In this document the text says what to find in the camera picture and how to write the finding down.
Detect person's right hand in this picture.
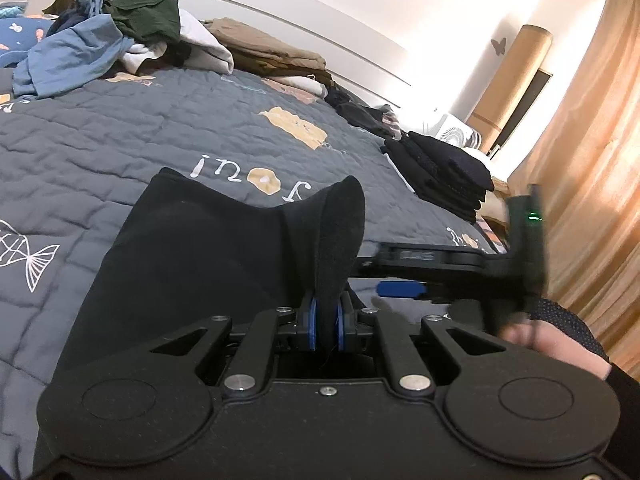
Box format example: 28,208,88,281
500,320,613,381

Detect grey quilted blanket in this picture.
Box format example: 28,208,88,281
0,67,511,461

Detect tan folded garments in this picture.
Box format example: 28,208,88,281
205,17,333,86

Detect white garment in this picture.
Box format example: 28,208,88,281
120,10,235,76

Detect slate blue garment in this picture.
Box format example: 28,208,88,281
72,0,106,23

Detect tabby cat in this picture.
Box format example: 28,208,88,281
42,0,86,16

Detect light blue garment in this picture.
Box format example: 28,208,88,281
12,14,136,100

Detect black sweatshirt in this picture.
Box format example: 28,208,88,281
62,167,367,376

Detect navy dotted garment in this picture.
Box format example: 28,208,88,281
527,297,611,361

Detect light grey cloth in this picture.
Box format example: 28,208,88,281
382,152,418,196

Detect stack of folded black clothes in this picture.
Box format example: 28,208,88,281
380,131,496,225

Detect blue patterned pillow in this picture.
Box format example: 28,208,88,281
0,15,56,68

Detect tan cardboard tube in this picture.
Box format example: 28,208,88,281
470,24,553,153

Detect white headboard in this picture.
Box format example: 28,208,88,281
30,0,441,116

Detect striped bed sheet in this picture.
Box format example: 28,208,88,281
477,220,507,256

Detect white fan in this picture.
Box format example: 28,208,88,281
422,112,483,153

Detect cream folded garment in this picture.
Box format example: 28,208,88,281
262,75,326,98

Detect beige knit blanket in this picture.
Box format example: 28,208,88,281
475,175,511,226

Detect dark crumpled clothes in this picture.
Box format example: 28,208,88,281
325,85,401,141

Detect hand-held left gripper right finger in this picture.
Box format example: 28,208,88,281
337,292,508,400

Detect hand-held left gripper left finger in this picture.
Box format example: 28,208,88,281
149,296,321,400

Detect dark green garment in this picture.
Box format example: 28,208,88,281
102,0,187,46

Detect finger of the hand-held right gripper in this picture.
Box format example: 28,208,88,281
347,252,397,279
377,281,431,300

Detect beige curtain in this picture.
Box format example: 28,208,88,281
507,0,640,361

